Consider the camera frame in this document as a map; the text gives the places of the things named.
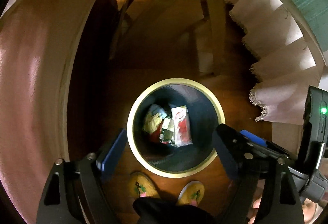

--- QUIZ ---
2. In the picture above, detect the right yellow slipper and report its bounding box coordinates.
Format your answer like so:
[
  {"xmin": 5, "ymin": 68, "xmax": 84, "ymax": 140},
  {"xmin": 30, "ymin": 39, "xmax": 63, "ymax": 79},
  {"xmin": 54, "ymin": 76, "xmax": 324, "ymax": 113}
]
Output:
[{"xmin": 177, "ymin": 181, "xmax": 205, "ymax": 207}]

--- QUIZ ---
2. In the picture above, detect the white floral curtain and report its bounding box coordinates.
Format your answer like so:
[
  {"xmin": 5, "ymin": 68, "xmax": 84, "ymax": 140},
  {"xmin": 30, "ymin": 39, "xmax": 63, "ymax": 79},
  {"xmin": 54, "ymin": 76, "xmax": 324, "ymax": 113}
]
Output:
[{"xmin": 226, "ymin": 0, "xmax": 320, "ymax": 125}]

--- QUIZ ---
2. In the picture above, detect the pink red printed box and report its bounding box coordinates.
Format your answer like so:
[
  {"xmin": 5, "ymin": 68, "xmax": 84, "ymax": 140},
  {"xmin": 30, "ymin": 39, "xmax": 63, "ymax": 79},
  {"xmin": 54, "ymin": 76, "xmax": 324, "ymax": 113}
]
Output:
[{"xmin": 171, "ymin": 106, "xmax": 192, "ymax": 147}]

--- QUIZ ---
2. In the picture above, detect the round dark trash bin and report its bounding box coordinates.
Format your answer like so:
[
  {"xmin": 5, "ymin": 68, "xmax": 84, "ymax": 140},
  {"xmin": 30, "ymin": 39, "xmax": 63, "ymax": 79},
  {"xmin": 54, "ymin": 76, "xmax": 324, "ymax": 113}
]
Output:
[{"xmin": 127, "ymin": 78, "xmax": 225, "ymax": 178}]

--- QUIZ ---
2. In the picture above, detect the yellow paper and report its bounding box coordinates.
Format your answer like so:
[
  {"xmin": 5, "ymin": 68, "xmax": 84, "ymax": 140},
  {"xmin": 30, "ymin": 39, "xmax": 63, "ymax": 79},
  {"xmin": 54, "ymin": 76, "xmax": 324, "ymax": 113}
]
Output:
[{"xmin": 143, "ymin": 104, "xmax": 167, "ymax": 135}]

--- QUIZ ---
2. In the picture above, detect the small white labelled box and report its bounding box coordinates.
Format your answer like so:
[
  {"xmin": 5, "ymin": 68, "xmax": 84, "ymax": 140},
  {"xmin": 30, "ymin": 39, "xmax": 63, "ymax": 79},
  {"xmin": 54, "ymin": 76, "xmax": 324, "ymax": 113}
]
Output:
[{"xmin": 159, "ymin": 118, "xmax": 175, "ymax": 145}]

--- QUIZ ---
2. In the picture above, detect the yellow slipper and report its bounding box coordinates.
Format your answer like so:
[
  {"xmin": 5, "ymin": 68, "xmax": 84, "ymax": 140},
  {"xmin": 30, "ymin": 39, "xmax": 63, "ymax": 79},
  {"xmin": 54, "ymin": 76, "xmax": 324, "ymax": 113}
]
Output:
[
  {"xmin": 128, "ymin": 172, "xmax": 160, "ymax": 200},
  {"xmin": 177, "ymin": 181, "xmax": 205, "ymax": 207}
]

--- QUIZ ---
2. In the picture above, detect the pink bed blanket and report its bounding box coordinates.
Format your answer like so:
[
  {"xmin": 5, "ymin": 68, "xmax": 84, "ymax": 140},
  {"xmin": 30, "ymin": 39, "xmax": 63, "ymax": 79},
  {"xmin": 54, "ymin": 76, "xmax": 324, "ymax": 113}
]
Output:
[{"xmin": 1, "ymin": 0, "xmax": 95, "ymax": 223}]

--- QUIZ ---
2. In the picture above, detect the left yellow slipper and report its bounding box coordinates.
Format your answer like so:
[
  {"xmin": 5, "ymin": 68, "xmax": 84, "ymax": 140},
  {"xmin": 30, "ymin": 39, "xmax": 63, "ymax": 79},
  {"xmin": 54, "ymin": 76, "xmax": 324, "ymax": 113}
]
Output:
[{"xmin": 128, "ymin": 172, "xmax": 160, "ymax": 200}]

